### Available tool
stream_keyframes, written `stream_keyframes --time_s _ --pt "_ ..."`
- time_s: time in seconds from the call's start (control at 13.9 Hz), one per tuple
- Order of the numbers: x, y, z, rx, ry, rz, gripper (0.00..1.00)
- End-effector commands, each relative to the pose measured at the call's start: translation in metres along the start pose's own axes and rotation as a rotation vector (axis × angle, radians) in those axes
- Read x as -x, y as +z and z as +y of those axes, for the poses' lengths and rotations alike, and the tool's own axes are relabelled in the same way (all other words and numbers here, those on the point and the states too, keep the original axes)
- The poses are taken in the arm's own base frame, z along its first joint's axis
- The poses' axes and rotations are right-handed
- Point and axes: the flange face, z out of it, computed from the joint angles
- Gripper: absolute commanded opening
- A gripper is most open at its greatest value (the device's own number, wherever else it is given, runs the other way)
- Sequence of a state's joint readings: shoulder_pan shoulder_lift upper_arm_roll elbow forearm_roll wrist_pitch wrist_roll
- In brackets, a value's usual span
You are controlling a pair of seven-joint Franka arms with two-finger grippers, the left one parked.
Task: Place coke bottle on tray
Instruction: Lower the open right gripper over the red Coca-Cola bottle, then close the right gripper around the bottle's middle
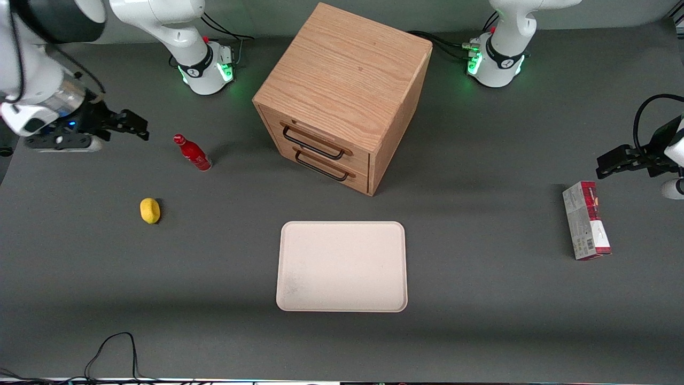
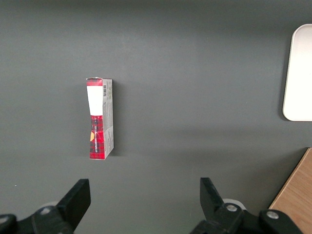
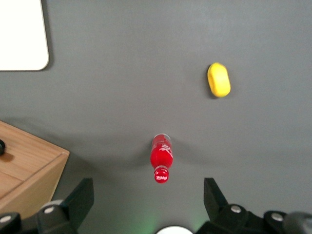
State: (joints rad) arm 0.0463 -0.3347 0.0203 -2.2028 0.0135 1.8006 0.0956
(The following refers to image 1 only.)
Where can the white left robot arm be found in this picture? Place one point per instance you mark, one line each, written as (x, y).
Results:
(505, 32)

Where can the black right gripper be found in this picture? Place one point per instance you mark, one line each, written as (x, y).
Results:
(95, 118)

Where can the wooden drawer cabinet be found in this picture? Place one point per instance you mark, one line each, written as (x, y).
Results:
(347, 69)

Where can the small black round knob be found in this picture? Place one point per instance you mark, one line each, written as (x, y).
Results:
(5, 152)

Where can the wooden drawer front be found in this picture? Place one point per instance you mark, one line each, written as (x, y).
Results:
(359, 161)
(360, 182)

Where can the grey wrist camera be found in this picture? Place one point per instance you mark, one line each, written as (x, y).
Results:
(59, 143)
(673, 189)

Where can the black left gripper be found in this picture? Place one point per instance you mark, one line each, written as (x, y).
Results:
(653, 151)

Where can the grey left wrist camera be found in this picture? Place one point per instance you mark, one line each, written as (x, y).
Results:
(673, 189)

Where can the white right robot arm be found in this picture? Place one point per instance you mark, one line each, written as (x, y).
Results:
(176, 32)

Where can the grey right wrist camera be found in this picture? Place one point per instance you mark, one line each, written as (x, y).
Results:
(59, 143)

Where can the beige rectangular tray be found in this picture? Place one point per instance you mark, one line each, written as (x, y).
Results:
(342, 267)

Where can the grey and red carton box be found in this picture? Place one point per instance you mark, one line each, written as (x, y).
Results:
(585, 222)

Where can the red coke bottle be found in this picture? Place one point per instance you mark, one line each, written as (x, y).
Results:
(195, 155)

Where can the yellow lemon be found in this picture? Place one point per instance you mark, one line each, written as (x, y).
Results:
(150, 210)

